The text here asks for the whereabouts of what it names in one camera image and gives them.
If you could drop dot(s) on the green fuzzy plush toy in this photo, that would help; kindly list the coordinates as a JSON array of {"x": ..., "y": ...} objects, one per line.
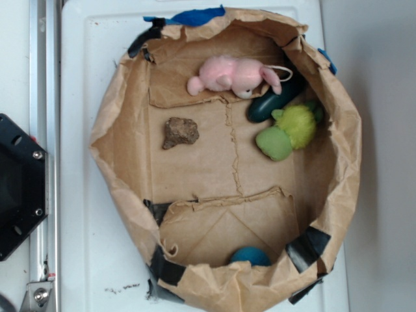
[{"x": 294, "y": 128}]

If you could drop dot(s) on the aluminium extrusion rail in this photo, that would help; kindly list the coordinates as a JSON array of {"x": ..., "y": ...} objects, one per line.
[{"x": 44, "y": 125}]

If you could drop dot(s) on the dark green oblong toy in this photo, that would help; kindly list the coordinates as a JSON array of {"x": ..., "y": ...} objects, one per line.
[{"x": 261, "y": 107}]

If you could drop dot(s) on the blue ball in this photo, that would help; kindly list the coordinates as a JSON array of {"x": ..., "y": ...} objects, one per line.
[{"x": 255, "y": 256}]

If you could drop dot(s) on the brown rock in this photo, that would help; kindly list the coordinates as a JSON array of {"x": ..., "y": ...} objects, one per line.
[{"x": 180, "y": 131}]

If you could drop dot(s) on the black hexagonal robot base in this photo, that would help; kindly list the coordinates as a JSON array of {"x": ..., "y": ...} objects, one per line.
[{"x": 23, "y": 186}]

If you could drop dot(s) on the pink plush bunny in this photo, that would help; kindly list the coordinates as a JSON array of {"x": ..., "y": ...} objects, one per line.
[{"x": 239, "y": 75}]

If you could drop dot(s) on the metal corner bracket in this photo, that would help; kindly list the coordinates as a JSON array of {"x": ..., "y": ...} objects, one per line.
[{"x": 39, "y": 297}]

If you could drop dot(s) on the brown paper bag container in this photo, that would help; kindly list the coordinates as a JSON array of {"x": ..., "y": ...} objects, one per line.
[{"x": 189, "y": 208}]

